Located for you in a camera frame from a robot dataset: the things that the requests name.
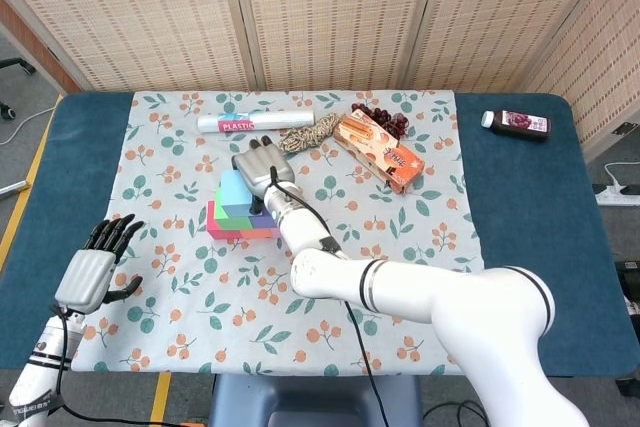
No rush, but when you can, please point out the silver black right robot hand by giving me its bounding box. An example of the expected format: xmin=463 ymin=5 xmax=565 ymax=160
xmin=230 ymin=134 xmax=297 ymax=216

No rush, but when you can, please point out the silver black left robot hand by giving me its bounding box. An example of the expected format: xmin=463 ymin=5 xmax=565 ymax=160
xmin=53 ymin=213 xmax=146 ymax=316

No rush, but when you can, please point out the light blue foam cube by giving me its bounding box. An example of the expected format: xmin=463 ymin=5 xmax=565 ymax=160
xmin=220 ymin=168 xmax=257 ymax=219

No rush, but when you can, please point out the purple foam cube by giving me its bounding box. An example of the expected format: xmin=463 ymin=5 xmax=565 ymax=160
xmin=248 ymin=210 xmax=281 ymax=230

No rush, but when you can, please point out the green foam cube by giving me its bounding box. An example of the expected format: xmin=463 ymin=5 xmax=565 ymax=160
xmin=213 ymin=186 xmax=254 ymax=233

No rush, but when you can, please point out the orange foam cube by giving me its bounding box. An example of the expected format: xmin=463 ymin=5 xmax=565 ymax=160
xmin=238 ymin=226 xmax=275 ymax=241

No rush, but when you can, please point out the red foam cube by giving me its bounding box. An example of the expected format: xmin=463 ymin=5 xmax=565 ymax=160
xmin=206 ymin=200 xmax=244 ymax=243

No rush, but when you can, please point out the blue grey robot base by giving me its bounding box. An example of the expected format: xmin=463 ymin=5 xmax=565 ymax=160
xmin=208 ymin=374 xmax=426 ymax=427

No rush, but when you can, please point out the plastic food wrap roll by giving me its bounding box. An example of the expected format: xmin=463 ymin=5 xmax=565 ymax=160
xmin=196 ymin=109 xmax=316 ymax=135

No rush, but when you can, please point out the brown white twine bundle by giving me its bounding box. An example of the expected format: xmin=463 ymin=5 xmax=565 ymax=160
xmin=277 ymin=113 xmax=344 ymax=154

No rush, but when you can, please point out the floral printed tablecloth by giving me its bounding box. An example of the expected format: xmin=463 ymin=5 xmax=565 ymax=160
xmin=71 ymin=90 xmax=503 ymax=377

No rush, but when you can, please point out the orange biscuit box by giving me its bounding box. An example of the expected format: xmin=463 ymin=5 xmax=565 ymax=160
xmin=332 ymin=106 xmax=427 ymax=196

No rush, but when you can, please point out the dark red grape bunch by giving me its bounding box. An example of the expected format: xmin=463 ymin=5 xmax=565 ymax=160
xmin=350 ymin=102 xmax=410 ymax=137

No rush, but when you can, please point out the woven bamboo folding screen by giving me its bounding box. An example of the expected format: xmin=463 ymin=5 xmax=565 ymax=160
xmin=0 ymin=0 xmax=640 ymax=163

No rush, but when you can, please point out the black office chair base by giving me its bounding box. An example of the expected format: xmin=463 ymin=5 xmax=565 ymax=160
xmin=0 ymin=57 xmax=37 ymax=121

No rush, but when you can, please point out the dark grape juice bottle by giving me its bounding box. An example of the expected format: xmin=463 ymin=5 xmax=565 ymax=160
xmin=480 ymin=109 xmax=551 ymax=144

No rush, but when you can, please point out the teal table cover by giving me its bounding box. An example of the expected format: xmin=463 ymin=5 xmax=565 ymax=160
xmin=0 ymin=91 xmax=630 ymax=379

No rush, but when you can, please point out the white power strip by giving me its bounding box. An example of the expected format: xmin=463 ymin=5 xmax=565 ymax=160
xmin=592 ymin=184 xmax=640 ymax=207

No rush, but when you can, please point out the black floor equipment box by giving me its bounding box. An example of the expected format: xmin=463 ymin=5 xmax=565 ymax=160
xmin=619 ymin=259 xmax=640 ymax=321

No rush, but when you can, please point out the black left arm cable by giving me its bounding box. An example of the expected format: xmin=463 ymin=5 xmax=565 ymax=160
xmin=48 ymin=304 xmax=201 ymax=427

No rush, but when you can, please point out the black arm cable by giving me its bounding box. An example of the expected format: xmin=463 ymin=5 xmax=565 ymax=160
xmin=48 ymin=304 xmax=201 ymax=427
xmin=268 ymin=165 xmax=392 ymax=427

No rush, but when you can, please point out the white floor cable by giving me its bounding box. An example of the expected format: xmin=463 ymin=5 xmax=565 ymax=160
xmin=0 ymin=106 xmax=55 ymax=146

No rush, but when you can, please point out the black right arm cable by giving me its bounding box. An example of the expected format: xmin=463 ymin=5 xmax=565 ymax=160
xmin=268 ymin=165 xmax=392 ymax=427

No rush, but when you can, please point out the black floor cable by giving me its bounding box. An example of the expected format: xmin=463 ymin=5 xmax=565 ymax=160
xmin=422 ymin=399 xmax=489 ymax=427

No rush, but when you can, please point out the white charger cable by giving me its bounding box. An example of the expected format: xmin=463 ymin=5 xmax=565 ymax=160
xmin=603 ymin=161 xmax=640 ymax=189

